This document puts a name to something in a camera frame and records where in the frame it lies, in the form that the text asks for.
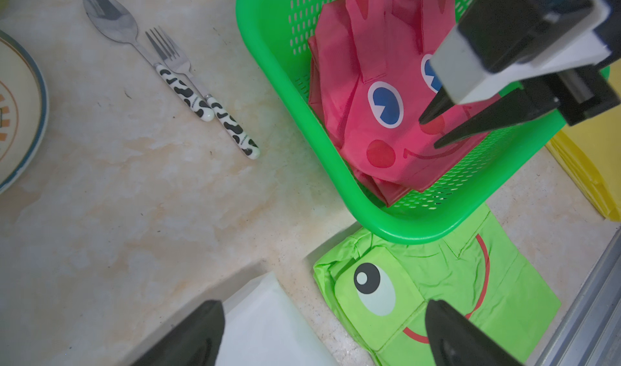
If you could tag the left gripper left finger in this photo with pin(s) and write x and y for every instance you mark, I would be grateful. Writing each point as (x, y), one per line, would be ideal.
(194, 341)

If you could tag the cow pattern handle fork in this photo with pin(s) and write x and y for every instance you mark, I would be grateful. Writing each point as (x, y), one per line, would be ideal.
(175, 59)

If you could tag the white raincoat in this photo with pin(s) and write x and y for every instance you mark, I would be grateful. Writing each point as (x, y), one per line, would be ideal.
(264, 327)

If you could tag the cow pattern handle spoon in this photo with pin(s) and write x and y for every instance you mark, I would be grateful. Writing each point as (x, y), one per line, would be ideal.
(115, 22)

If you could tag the round patterned plate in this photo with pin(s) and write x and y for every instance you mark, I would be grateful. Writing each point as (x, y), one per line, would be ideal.
(24, 109)

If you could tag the green frog raincoat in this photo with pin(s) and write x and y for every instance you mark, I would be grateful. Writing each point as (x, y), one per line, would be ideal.
(379, 290)

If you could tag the yellow folded raincoat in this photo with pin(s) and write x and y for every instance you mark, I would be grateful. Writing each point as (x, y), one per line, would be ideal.
(589, 153)

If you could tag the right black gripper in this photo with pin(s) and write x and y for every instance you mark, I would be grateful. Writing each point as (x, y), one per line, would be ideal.
(578, 94)

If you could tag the pink rabbit raincoat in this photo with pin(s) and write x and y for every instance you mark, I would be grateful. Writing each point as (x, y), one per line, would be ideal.
(371, 80)

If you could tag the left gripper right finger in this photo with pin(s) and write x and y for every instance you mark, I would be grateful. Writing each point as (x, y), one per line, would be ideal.
(454, 340)

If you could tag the green plastic basket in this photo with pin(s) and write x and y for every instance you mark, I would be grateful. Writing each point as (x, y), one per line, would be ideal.
(276, 32)

